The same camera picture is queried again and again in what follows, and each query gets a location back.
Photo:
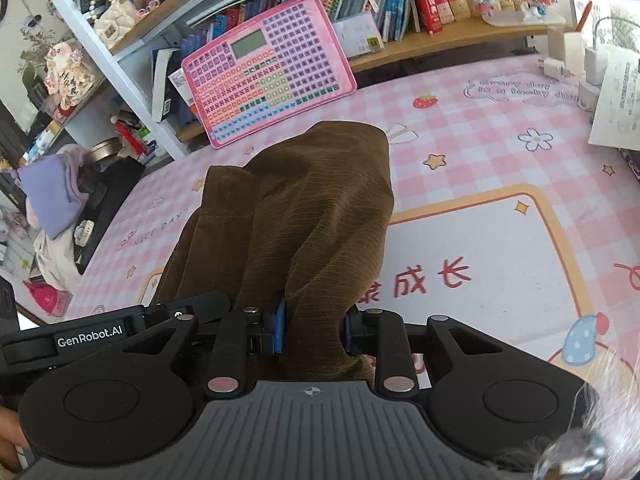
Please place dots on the white power adapter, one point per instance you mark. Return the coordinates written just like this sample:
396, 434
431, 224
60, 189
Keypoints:
555, 69

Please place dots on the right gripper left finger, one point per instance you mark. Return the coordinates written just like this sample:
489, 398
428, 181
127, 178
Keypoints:
233, 340

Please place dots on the white paper sheet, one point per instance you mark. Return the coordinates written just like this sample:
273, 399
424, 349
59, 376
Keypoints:
616, 121

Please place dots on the white wrist watch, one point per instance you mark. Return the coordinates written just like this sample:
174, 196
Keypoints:
83, 232

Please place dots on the brown corduroy pants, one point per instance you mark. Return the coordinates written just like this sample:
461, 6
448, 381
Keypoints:
304, 223

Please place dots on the cream white garment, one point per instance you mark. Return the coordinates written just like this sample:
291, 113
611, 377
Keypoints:
56, 260

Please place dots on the pink checkered table mat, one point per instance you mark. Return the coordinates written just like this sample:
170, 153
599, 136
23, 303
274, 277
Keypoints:
506, 217

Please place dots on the black keyboard case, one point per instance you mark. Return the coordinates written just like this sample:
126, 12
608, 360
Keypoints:
108, 189

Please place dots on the pink backpack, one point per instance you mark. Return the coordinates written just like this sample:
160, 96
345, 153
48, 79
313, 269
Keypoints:
51, 300

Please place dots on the lavender folded cloth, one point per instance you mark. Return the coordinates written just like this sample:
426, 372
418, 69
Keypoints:
52, 194

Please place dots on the person left hand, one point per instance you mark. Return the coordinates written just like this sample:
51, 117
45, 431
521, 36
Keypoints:
12, 438

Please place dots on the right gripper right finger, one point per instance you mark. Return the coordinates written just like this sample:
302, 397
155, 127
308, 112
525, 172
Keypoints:
382, 335

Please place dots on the pink keyboard learning tablet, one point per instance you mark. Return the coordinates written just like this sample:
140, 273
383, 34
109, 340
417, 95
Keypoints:
274, 66

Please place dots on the brass bowl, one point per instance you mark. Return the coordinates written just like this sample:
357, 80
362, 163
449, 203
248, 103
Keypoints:
103, 150

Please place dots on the red tassel ornament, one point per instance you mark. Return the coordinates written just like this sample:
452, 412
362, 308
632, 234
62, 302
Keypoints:
126, 133

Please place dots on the white leaning book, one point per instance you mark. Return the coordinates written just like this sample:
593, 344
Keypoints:
163, 64

